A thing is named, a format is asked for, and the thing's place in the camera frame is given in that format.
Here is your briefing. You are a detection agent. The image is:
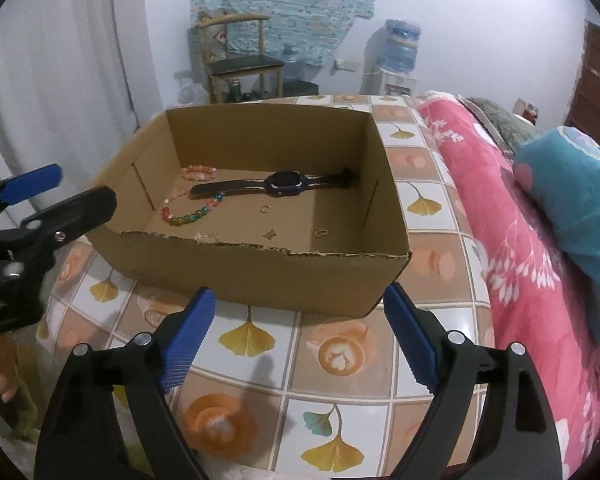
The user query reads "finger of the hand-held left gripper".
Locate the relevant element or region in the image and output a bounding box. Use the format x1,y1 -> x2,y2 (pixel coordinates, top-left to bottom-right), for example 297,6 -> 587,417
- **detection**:
0,164 -> 63,231
0,186 -> 117,281

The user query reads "white curtain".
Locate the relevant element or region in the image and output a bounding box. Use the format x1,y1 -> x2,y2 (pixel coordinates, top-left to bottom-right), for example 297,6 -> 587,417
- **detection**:
0,0 -> 166,201

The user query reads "empty blue water jug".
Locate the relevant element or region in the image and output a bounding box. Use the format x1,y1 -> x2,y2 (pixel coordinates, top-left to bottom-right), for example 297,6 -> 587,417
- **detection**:
279,44 -> 307,81

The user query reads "grey green pillow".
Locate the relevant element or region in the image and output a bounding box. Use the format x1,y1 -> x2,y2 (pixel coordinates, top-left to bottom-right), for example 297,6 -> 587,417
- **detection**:
467,97 -> 541,151

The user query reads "printed leaf tablecloth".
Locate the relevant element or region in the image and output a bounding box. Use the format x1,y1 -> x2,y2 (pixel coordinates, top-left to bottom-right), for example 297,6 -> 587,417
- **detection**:
35,92 -> 496,476

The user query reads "pink floral blanket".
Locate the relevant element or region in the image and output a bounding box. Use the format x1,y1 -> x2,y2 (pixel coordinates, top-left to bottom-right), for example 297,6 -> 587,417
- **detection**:
417,91 -> 600,480

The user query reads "black stool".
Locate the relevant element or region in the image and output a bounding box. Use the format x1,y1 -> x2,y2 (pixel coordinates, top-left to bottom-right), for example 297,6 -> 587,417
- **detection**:
282,80 -> 321,97

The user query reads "brown cardboard box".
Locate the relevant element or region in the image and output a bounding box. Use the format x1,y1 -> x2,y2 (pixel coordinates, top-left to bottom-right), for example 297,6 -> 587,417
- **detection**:
86,105 -> 412,318

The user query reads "dark blue smartwatch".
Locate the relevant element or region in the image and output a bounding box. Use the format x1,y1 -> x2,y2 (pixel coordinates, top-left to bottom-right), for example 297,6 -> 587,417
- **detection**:
190,167 -> 355,200

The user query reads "white water dispenser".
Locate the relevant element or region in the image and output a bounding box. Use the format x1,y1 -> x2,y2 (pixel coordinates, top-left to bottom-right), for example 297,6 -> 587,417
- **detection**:
362,67 -> 418,98

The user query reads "small red box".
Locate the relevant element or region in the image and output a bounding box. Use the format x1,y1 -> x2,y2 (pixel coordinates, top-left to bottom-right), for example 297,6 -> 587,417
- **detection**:
512,100 -> 538,123

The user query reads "multicolour bead bracelet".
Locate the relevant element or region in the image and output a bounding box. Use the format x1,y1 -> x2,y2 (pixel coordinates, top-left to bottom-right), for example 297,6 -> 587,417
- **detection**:
160,187 -> 226,228

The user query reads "wooden chair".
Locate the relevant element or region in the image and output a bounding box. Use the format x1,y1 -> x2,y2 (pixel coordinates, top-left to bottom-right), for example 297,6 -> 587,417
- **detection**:
197,12 -> 286,106

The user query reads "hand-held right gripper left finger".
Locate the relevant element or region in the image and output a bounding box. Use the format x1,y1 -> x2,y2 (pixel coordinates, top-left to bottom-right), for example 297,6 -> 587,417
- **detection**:
34,287 -> 217,480

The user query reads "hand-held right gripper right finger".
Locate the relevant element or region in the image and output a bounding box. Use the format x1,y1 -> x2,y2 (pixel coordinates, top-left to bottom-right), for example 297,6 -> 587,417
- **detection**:
382,282 -> 565,480

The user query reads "brown door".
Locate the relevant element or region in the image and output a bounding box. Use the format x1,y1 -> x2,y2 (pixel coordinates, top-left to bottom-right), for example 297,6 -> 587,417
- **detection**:
565,20 -> 600,161

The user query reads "teal patterned hanging cloth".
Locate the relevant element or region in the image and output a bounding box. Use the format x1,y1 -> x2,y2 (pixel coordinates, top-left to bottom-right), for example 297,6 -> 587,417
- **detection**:
190,0 -> 378,66

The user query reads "blue plush pillow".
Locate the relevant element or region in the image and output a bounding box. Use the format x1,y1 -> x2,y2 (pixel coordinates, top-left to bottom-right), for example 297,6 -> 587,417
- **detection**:
512,127 -> 600,356

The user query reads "pink bead bracelet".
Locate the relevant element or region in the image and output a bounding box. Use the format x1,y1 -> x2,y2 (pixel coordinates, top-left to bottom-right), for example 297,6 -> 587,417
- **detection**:
181,162 -> 217,182

